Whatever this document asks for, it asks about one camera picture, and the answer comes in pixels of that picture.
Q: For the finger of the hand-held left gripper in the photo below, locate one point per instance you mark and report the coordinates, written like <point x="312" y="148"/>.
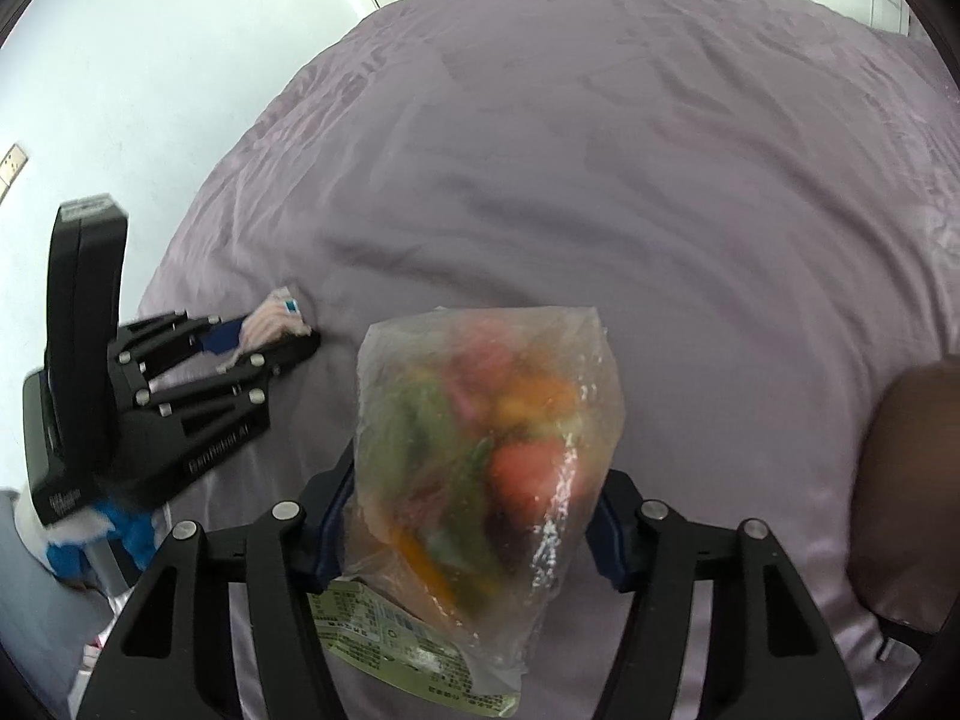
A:
<point x="289" y="351"/>
<point x="221" y="336"/>

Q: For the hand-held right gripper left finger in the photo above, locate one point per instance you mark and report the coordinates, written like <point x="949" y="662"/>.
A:
<point x="328" y="532"/>

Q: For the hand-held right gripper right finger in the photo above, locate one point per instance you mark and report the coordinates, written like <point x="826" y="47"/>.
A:
<point x="607" y="547"/>

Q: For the pink striped wafer packet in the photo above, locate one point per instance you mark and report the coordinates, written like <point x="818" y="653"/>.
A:
<point x="270" y="319"/>

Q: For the clear bag of colourful candy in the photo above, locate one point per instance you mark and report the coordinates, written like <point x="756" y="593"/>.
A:
<point x="480" y="450"/>

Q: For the purple bed sheet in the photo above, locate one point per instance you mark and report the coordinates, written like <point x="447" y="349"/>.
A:
<point x="600" y="202"/>

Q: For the white wall switch plate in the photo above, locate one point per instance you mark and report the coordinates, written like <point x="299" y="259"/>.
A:
<point x="11" y="169"/>

